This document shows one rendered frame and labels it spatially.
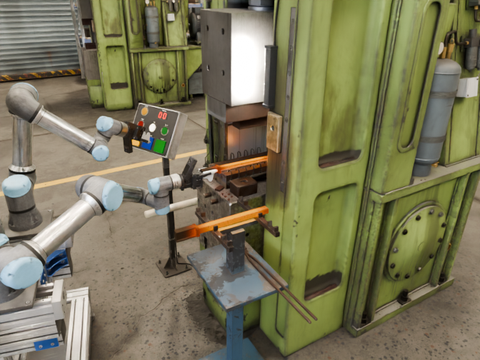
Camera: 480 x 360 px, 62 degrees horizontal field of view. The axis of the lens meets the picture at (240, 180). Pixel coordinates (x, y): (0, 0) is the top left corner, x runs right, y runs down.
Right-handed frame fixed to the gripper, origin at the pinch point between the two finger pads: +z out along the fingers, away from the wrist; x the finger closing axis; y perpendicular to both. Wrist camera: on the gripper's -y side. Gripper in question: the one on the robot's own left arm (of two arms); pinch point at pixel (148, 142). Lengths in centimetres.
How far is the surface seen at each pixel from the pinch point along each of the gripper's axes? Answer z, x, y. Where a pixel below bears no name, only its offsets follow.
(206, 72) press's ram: -13, -36, 41
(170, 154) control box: 13.1, -6.9, -2.8
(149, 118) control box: 10.4, 14.5, 14.3
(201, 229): -37, -76, -28
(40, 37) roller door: 309, 667, 152
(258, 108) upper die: 3, -61, 31
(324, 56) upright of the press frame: -23, -99, 51
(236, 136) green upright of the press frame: 26, -39, 18
